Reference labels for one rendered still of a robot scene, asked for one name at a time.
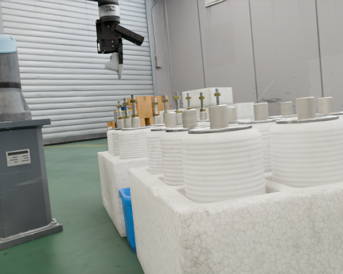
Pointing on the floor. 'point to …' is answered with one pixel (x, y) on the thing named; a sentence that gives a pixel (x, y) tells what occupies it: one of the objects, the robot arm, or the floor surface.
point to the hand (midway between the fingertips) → (121, 75)
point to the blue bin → (125, 194)
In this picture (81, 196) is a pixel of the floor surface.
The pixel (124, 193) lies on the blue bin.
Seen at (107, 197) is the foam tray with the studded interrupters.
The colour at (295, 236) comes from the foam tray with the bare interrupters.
